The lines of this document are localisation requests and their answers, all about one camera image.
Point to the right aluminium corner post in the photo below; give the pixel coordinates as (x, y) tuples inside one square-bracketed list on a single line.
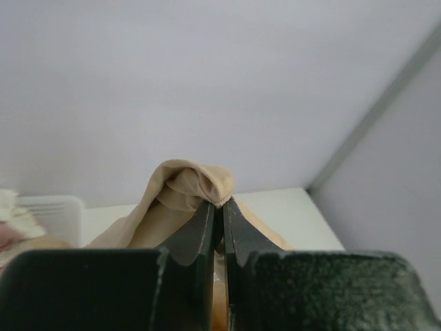
[(405, 76)]

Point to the dusty pink t shirt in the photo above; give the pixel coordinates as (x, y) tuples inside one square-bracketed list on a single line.
[(8, 236)]

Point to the beige t shirt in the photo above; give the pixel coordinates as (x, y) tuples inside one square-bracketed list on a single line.
[(174, 191)]

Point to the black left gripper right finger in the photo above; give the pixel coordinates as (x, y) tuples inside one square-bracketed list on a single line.
[(269, 288)]

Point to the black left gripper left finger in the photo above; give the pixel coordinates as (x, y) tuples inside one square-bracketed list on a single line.
[(168, 287)]

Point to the white plastic laundry basket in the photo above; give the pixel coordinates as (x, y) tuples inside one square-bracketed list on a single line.
[(61, 215)]

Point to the white t shirt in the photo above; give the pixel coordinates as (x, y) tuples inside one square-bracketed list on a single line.
[(21, 220)]

